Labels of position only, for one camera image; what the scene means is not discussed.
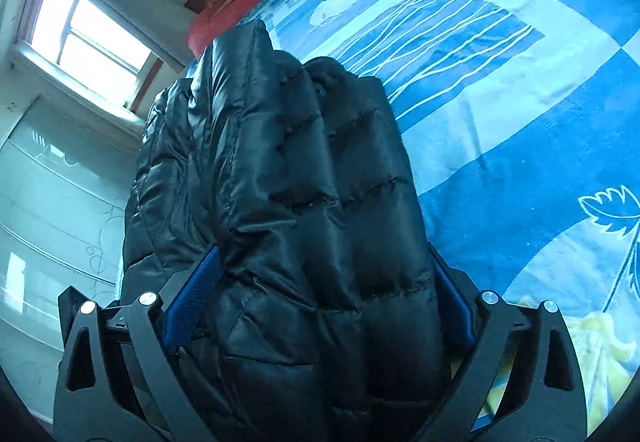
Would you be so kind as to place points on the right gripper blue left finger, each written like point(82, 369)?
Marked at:
point(184, 298)

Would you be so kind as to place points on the white sliding wardrobe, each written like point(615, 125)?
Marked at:
point(63, 194)

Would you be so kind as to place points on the left window right curtain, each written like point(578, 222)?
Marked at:
point(160, 25)

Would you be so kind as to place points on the black quilted puffer jacket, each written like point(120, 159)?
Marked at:
point(324, 325)

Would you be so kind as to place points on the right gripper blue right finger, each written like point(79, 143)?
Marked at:
point(457, 308)

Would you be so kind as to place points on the blue patterned bedspread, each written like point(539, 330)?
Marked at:
point(520, 119)

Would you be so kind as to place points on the left window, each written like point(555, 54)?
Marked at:
point(81, 48)

